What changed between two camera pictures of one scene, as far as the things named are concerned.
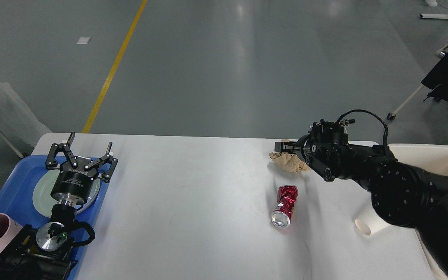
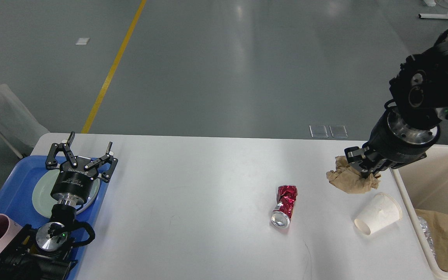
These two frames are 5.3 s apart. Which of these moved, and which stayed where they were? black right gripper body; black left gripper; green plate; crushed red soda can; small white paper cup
Moved: black right gripper body
Stayed: small white paper cup; black left gripper; green plate; crushed red soda can
